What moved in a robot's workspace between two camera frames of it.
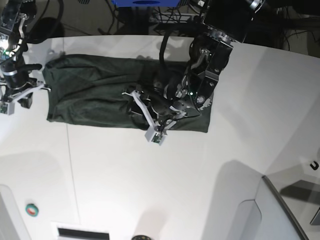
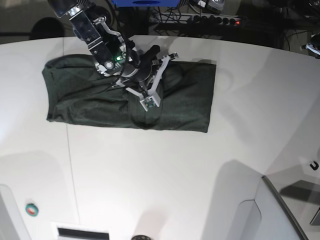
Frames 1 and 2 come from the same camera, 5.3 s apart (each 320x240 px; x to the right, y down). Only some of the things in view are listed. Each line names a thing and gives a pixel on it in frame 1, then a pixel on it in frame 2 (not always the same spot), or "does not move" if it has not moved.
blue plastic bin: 146,3 does not move
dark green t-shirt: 88,89 does not move
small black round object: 141,237 does not move
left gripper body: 16,79 to 141,75
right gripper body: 160,113 to 313,50
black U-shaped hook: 316,167 does not move
